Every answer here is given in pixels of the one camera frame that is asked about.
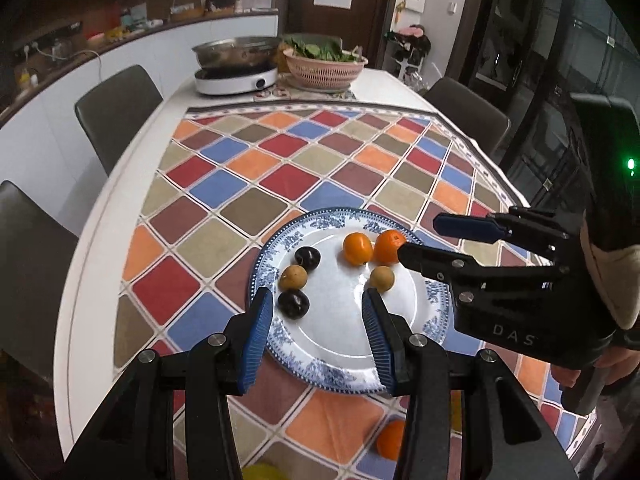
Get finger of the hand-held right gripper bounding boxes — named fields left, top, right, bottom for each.
left=397, top=241, right=572, bottom=307
left=432, top=207, right=587, bottom=267

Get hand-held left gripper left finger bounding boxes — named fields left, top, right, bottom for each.
left=65, top=287, right=275, bottom=480

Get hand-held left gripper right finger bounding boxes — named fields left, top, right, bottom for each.
left=361, top=287, right=578, bottom=480

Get small orange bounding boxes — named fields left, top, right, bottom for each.
left=373, top=230, right=408, bottom=266
left=343, top=232, right=374, bottom=267

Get brown kiwi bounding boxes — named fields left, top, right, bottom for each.
left=278, top=265, right=308, bottom=291
left=369, top=266, right=397, bottom=292

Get dark purple plum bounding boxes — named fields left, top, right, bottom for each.
left=278, top=290, right=310, bottom=318
left=294, top=246, right=321, bottom=271

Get blue rimmed white plate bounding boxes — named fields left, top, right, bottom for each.
left=248, top=207, right=453, bottom=395

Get person's right hand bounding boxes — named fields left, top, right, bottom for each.
left=550, top=344, right=640, bottom=390

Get large orange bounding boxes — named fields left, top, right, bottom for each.
left=376, top=419, right=407, bottom=461

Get grey dining chair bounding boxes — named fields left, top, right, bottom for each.
left=0, top=180, right=81, bottom=386
left=74, top=64, right=164, bottom=177
left=422, top=77, right=511, bottom=159

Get green apple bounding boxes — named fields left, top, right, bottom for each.
left=242, top=462, right=284, bottom=480

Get colourful checkered tablecloth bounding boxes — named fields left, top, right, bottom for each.
left=112, top=100, right=601, bottom=480

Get black framed glass door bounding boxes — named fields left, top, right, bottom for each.
left=459, top=0, right=637, bottom=211

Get white stand with pink cloth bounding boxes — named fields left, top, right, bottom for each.
left=386, top=24, right=432, bottom=82

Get pink colander basket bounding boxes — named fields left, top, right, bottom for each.
left=282, top=50, right=369, bottom=92

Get green leafy vegetables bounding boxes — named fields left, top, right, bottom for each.
left=280, top=34, right=358, bottom=63

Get dark brown door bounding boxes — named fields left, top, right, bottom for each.
left=280, top=0, right=397, bottom=63

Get white induction cooker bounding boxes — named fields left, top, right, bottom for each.
left=194, top=64, right=279, bottom=96

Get steel pot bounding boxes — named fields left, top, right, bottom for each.
left=191, top=36, right=283, bottom=72

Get white counter cabinet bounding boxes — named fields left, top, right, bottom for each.
left=0, top=10, right=281, bottom=161

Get white cable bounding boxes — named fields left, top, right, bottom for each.
left=49, top=49, right=104, bottom=87

